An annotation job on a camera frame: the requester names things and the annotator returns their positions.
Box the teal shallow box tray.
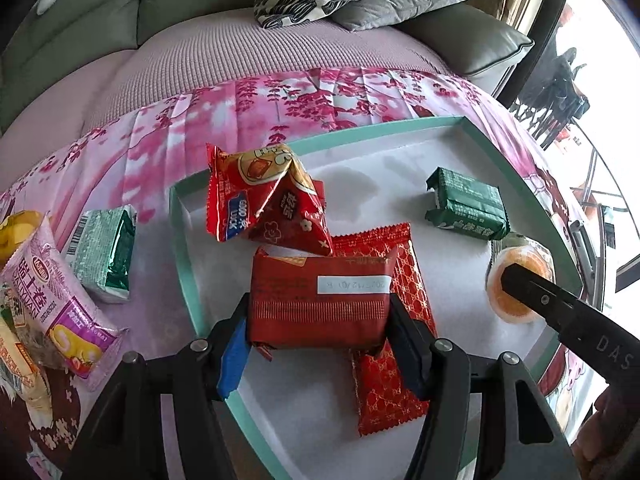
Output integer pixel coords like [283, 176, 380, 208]
[169, 116, 585, 480]

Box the dark green snack packet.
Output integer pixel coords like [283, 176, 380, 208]
[425, 166, 508, 241]

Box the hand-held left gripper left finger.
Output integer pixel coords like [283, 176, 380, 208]
[62, 294, 251, 480]

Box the light green foil packet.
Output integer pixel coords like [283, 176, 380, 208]
[62, 205, 138, 303]

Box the red-brown snack packet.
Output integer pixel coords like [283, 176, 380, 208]
[248, 246, 401, 361]

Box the silver flat device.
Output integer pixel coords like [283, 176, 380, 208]
[569, 220, 598, 275]

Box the grey pillow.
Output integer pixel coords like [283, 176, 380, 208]
[330, 0, 483, 32]

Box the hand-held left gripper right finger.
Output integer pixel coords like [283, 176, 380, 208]
[387, 294, 583, 480]

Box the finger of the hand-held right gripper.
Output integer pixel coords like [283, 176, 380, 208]
[501, 264, 576, 331]

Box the red triangular snack packet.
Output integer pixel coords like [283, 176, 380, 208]
[206, 142, 333, 256]

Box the brown white snack packet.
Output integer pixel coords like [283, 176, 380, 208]
[0, 310, 53, 421]

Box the yellow bread packet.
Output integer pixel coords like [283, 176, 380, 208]
[0, 210, 46, 266]

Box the pink knit sofa cover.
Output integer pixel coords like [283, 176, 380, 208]
[0, 7, 448, 136]

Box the red patterned packet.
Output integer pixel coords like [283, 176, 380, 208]
[332, 222, 438, 437]

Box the orange round pastry packet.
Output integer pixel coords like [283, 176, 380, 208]
[486, 232, 556, 321]

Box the black metal railing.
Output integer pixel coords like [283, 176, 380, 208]
[510, 47, 591, 141]

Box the person's right hand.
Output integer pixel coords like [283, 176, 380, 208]
[572, 387, 640, 480]

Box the black window frame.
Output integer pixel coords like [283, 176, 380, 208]
[495, 0, 591, 106]

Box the pink printed blanket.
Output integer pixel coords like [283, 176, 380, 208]
[0, 65, 640, 480]

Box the pink cake packet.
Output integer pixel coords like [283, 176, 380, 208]
[0, 212, 128, 392]

